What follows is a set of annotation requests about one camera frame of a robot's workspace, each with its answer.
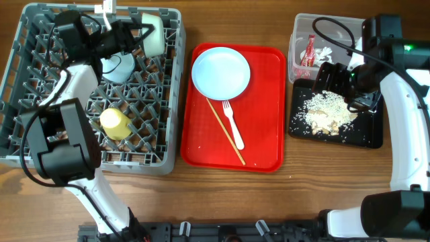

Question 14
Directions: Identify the light blue bowl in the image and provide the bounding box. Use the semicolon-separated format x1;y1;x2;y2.
101;52;135;84

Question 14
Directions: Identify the white plastic fork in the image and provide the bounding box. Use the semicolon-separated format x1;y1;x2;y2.
222;100;245;150

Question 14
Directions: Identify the clear plastic waste bin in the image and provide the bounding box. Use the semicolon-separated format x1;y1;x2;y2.
288;13;364;83

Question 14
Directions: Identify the mint green bowl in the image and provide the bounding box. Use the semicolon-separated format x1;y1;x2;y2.
142;13;165;58

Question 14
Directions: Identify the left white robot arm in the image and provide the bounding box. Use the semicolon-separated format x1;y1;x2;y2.
19;10;165;241

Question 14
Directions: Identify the yellow plastic cup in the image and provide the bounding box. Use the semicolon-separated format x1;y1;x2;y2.
99;108;132;140

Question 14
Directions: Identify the rice and peanut waste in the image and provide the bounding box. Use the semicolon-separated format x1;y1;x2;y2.
293;91;358;136

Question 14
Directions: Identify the white tissue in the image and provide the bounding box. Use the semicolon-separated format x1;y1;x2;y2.
300;47;333;67

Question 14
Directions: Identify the red snack wrapper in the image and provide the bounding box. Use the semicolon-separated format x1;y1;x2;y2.
297;34;316;79

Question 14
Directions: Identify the black food waste tray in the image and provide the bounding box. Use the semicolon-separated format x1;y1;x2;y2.
288;79;384;149

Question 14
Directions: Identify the large light blue plate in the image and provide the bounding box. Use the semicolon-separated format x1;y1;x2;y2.
191;47;251;101

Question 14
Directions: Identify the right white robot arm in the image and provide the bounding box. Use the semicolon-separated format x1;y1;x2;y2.
312;14;429;241

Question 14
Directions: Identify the red plastic tray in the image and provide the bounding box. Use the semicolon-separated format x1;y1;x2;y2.
181;44;286;173

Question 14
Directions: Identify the wooden chopstick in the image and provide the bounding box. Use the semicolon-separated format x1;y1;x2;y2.
206;98;246;166

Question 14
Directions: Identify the grey plastic dishwasher rack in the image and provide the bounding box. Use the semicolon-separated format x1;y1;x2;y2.
1;3;186;175

